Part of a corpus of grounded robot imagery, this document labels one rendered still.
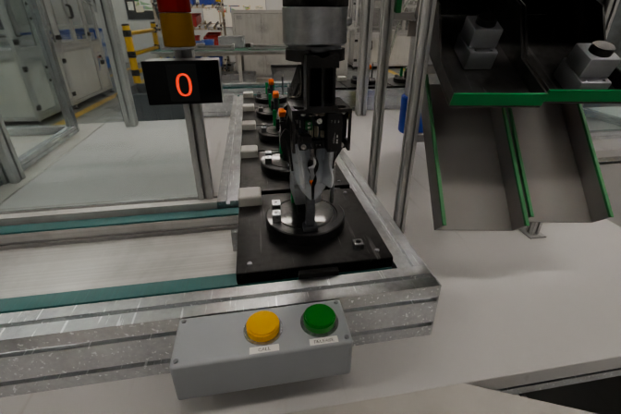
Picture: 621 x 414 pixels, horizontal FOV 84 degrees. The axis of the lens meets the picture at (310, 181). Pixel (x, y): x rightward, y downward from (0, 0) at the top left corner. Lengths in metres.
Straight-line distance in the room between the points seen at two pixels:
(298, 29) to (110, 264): 0.51
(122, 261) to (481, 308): 0.63
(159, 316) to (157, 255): 0.20
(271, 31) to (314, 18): 7.44
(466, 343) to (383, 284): 0.17
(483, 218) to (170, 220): 0.57
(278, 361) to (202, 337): 0.10
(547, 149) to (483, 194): 0.17
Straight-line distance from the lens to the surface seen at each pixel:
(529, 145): 0.75
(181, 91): 0.64
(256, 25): 7.84
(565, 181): 0.76
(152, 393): 0.57
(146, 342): 0.54
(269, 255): 0.55
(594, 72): 0.66
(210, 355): 0.45
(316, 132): 0.43
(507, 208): 0.66
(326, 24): 0.40
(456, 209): 0.63
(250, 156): 0.92
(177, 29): 0.63
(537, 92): 0.61
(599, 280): 0.86
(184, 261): 0.66
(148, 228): 0.75
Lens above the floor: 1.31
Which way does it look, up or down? 26 degrees down
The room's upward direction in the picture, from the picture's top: straight up
